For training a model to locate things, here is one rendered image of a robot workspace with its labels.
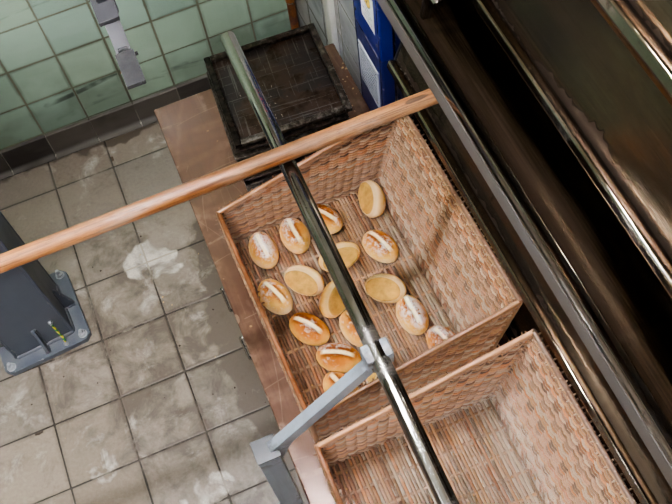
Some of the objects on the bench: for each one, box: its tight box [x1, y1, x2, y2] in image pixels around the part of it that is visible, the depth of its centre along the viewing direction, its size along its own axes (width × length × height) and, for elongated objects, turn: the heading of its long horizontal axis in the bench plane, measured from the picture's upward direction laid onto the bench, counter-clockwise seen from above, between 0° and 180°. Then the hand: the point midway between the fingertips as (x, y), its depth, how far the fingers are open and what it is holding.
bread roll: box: [365, 273, 406, 303], centre depth 209 cm, size 10×7×6 cm
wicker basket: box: [216, 114, 523, 443], centre depth 201 cm, size 49×56×28 cm
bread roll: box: [319, 242, 360, 272], centre depth 214 cm, size 6×10×7 cm
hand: (121, 49), depth 134 cm, fingers open, 13 cm apart
